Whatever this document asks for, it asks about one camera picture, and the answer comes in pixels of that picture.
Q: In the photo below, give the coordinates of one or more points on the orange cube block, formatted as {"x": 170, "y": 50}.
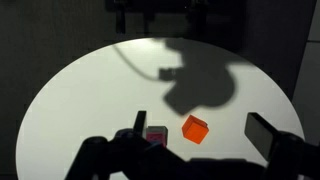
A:
{"x": 195, "y": 130}

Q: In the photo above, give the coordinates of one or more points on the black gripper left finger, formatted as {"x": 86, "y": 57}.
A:
{"x": 100, "y": 156}

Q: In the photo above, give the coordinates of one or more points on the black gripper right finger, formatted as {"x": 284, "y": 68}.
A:
{"x": 286, "y": 150}

